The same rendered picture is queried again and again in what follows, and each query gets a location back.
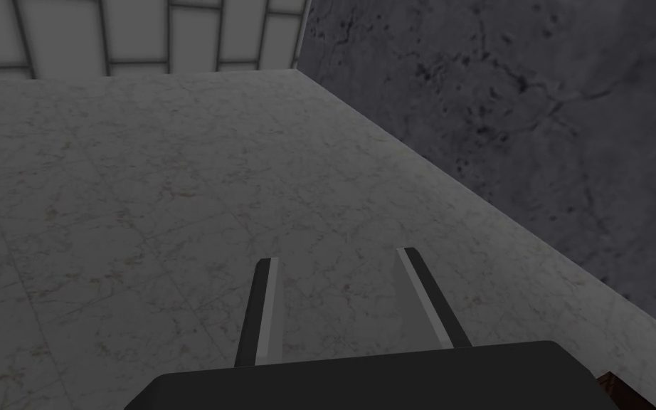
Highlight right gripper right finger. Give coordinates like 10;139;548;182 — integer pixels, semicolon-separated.
394;247;473;351

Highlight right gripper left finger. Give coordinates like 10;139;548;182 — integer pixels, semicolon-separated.
233;257;285;368

